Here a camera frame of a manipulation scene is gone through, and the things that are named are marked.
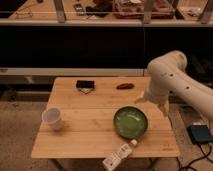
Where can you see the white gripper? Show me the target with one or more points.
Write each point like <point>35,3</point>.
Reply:
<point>157,95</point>

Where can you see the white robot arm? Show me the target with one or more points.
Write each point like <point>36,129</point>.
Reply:
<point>167,73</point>

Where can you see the green bowl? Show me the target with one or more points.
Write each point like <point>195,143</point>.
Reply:
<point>130,122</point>

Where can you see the brown oblong object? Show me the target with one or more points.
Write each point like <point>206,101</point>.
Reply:
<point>124,86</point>

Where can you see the white tube bottle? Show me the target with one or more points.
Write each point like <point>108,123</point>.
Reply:
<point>111,162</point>

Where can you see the black rectangular device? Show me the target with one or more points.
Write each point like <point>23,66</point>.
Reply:
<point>85,84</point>

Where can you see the wooden table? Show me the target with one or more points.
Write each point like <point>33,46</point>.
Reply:
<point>88,130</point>

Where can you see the white plastic cup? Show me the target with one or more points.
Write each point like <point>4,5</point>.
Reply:
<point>52,117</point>

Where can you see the black object on shelf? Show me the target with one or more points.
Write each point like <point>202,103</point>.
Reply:
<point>100,10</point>

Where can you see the small grey device on shelf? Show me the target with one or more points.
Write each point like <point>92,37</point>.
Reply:
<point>79,9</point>

